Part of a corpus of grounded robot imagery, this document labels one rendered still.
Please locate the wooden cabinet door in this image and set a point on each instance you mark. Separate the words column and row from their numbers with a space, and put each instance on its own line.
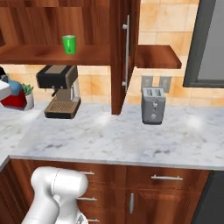
column 118, row 58

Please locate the green mug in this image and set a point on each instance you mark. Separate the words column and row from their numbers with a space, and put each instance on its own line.
column 69, row 44

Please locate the grey wall socket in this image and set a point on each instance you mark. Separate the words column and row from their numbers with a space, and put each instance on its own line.
column 146, row 81
column 165, row 83

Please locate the dark dishwasher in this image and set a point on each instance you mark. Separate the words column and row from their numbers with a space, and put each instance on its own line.
column 211, row 201

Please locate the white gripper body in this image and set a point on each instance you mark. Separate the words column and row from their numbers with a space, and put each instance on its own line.
column 4, row 89

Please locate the wide wooden drawer front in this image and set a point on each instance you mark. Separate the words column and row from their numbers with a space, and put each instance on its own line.
column 192, row 179

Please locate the wooden wall cabinet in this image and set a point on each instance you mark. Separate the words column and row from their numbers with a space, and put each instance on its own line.
column 38, row 26

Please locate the black and tan coffee machine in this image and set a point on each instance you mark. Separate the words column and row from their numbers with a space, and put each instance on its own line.
column 59, row 87

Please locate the wooden base cupboard door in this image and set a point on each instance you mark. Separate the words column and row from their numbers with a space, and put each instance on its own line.
column 163, row 208

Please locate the wooden wall shelf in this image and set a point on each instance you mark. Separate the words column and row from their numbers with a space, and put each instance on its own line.
column 156, row 57

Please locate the wooden corner base cupboard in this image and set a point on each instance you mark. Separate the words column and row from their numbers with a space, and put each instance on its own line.
column 13, row 189

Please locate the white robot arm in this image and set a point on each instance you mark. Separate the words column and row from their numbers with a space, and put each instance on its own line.
column 55, row 186

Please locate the grey toaster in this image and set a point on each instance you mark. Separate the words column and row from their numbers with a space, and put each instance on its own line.
column 153, row 106

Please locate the green plant in white pot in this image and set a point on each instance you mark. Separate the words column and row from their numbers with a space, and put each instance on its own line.
column 29, row 97

